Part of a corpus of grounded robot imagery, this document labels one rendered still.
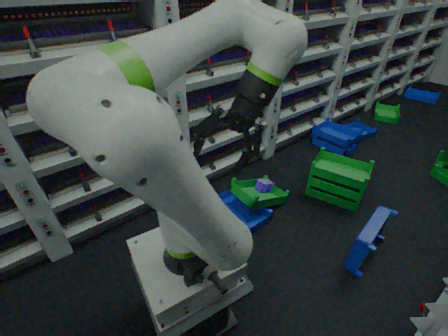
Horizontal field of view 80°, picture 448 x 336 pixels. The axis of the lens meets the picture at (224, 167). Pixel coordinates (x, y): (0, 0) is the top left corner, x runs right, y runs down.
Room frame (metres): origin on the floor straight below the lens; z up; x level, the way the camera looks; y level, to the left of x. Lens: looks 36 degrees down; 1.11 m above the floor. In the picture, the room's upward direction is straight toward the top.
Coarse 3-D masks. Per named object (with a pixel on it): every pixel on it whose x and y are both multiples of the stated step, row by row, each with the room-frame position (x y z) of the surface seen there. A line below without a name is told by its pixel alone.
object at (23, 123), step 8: (24, 80) 1.02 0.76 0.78; (0, 96) 0.97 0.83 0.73; (8, 96) 0.97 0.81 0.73; (0, 104) 0.92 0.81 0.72; (8, 104) 0.93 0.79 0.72; (0, 112) 0.82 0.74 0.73; (8, 112) 0.87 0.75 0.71; (8, 120) 0.85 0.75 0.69; (16, 120) 0.86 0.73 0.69; (24, 120) 0.86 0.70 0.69; (32, 120) 0.87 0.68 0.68; (16, 128) 0.84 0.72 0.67; (24, 128) 0.85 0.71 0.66; (32, 128) 0.87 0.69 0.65; (40, 128) 0.89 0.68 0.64
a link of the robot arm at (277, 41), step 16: (256, 16) 0.66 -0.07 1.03; (272, 16) 0.64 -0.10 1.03; (288, 16) 0.64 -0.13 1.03; (256, 32) 0.64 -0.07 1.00; (272, 32) 0.62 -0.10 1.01; (288, 32) 0.61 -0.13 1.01; (304, 32) 0.63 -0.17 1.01; (256, 48) 0.64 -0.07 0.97; (272, 48) 0.61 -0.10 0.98; (288, 48) 0.60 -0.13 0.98; (304, 48) 0.62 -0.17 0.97; (256, 64) 0.62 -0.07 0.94; (272, 64) 0.61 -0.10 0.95; (288, 64) 0.61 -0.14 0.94; (272, 80) 0.60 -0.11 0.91
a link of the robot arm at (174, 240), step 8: (160, 216) 0.49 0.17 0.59; (160, 224) 0.50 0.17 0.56; (168, 224) 0.47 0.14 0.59; (168, 232) 0.48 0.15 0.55; (176, 232) 0.45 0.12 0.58; (168, 240) 0.48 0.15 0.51; (176, 240) 0.47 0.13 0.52; (184, 240) 0.43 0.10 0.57; (168, 248) 0.48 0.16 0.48; (176, 248) 0.47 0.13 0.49; (184, 248) 0.47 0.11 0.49; (176, 256) 0.48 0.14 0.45; (184, 256) 0.47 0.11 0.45; (192, 256) 0.48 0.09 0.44
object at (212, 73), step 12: (240, 48) 1.67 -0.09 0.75; (216, 60) 1.49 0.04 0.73; (228, 60) 1.50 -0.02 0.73; (240, 60) 1.55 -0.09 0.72; (192, 72) 1.36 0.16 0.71; (204, 72) 1.38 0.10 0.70; (216, 72) 1.41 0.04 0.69; (228, 72) 1.43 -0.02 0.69; (240, 72) 1.47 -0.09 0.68; (192, 84) 1.28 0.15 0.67; (204, 84) 1.33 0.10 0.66
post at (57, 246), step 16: (0, 128) 0.81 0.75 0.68; (16, 144) 0.82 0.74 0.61; (16, 160) 0.81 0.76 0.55; (0, 176) 0.77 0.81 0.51; (16, 176) 0.79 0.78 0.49; (32, 176) 0.82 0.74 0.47; (16, 192) 0.78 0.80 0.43; (32, 208) 0.79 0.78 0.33; (48, 208) 0.82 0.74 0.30; (32, 224) 0.77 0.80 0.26; (48, 240) 0.78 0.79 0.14; (64, 240) 0.82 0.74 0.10; (48, 256) 0.77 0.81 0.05; (64, 256) 0.80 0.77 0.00
